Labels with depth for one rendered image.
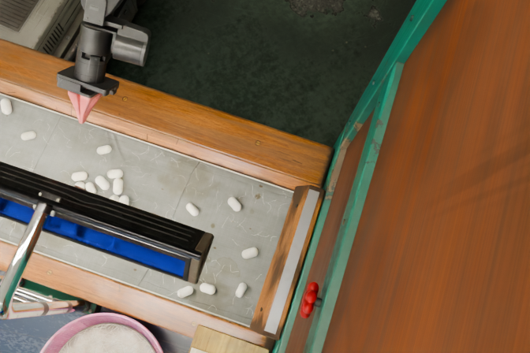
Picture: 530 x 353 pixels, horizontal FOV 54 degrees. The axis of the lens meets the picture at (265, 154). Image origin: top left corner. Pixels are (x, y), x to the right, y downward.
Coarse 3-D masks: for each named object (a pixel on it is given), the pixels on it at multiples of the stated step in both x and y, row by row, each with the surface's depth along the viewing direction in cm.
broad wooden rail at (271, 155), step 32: (0, 64) 118; (32, 64) 118; (64, 64) 118; (32, 96) 117; (64, 96) 116; (128, 96) 117; (160, 96) 117; (128, 128) 116; (160, 128) 115; (192, 128) 115; (224, 128) 115; (256, 128) 115; (224, 160) 115; (256, 160) 114; (288, 160) 114; (320, 160) 114
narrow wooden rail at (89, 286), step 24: (0, 240) 108; (0, 264) 106; (48, 264) 107; (72, 288) 106; (96, 288) 106; (120, 288) 106; (120, 312) 105; (144, 312) 105; (168, 312) 105; (192, 312) 105; (192, 336) 104; (240, 336) 104; (264, 336) 104
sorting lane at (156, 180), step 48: (0, 96) 118; (0, 144) 115; (48, 144) 116; (96, 144) 116; (144, 144) 116; (144, 192) 114; (192, 192) 114; (240, 192) 114; (288, 192) 115; (48, 240) 110; (240, 240) 112; (144, 288) 108
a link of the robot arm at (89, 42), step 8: (80, 24) 96; (88, 24) 95; (96, 24) 96; (80, 32) 96; (88, 32) 95; (96, 32) 95; (104, 32) 95; (112, 32) 96; (80, 40) 96; (88, 40) 95; (96, 40) 95; (104, 40) 96; (112, 40) 96; (80, 48) 96; (88, 48) 96; (96, 48) 96; (104, 48) 97; (112, 48) 97; (88, 56) 98
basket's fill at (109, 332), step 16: (80, 336) 107; (96, 336) 107; (112, 336) 107; (128, 336) 107; (64, 352) 106; (80, 352) 106; (96, 352) 105; (112, 352) 106; (128, 352) 106; (144, 352) 106
